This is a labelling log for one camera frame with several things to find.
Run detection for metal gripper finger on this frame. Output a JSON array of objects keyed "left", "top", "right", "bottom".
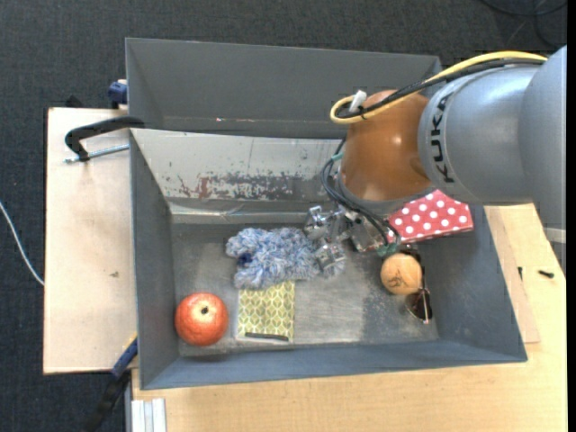
[
  {"left": 314, "top": 240, "right": 347, "bottom": 276},
  {"left": 303, "top": 204, "right": 338, "bottom": 242}
]

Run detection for tan wooden ball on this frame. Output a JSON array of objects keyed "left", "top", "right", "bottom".
[{"left": 380, "top": 252, "right": 424, "bottom": 296}]

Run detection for blue and white cloth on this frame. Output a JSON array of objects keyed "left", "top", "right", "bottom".
[{"left": 224, "top": 226, "right": 347, "bottom": 290}]

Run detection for grey metal bin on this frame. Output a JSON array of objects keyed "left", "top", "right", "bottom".
[{"left": 124, "top": 37, "right": 528, "bottom": 391}]

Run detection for red white-dotted box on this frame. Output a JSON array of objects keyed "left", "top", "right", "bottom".
[{"left": 385, "top": 190, "right": 475, "bottom": 245}]

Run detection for green patterned packet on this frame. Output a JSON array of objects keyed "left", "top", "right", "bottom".
[{"left": 236, "top": 280, "right": 297, "bottom": 345}]

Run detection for dark sunglasses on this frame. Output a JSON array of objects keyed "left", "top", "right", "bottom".
[{"left": 403, "top": 252, "right": 434, "bottom": 326}]

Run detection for red apple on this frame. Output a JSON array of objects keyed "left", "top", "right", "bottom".
[{"left": 174, "top": 292, "right": 230, "bottom": 347}]

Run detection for pale wood board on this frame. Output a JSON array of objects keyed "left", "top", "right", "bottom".
[{"left": 42, "top": 106, "right": 139, "bottom": 375}]

